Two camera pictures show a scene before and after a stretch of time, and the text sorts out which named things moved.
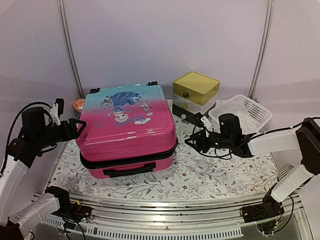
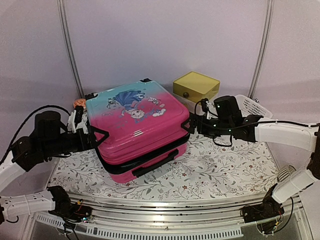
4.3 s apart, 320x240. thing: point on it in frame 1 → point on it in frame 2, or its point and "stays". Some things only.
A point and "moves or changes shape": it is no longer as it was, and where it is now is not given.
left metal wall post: [66, 36] stays
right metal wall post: [263, 49] stays
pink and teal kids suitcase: [129, 130] moves or changes shape
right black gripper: [200, 140] → [201, 129]
